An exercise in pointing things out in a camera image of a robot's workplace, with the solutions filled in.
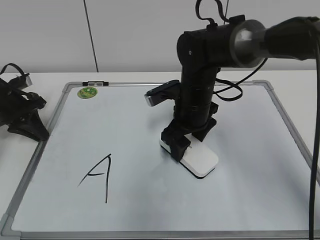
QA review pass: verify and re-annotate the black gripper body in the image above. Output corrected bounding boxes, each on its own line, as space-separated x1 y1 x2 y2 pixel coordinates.
161 102 219 145

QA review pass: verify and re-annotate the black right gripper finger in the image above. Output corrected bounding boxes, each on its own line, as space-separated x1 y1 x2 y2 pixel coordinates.
191 126 212 142

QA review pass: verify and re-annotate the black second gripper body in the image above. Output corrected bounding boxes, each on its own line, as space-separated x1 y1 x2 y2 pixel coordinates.
0 78 47 128

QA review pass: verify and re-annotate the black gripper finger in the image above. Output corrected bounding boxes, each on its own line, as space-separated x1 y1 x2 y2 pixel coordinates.
7 110 50 142

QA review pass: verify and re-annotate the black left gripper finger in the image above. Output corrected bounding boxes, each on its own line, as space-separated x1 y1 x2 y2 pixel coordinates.
169 136 191 162

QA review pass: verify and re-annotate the white whiteboard eraser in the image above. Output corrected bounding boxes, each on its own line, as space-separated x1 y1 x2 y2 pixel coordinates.
159 134 219 179

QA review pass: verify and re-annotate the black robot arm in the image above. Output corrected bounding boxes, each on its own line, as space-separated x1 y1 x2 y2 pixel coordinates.
145 15 320 161

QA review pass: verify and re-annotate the white magnetic whiteboard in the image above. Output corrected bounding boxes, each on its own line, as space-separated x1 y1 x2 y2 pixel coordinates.
0 80 312 240

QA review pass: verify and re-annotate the round green magnet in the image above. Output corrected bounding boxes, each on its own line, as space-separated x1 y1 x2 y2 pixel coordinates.
77 86 98 99

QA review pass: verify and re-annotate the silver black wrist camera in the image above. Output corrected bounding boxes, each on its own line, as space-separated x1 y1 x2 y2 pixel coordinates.
144 79 181 107

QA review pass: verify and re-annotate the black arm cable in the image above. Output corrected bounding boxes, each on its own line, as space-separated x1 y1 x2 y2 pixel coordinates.
195 0 320 240

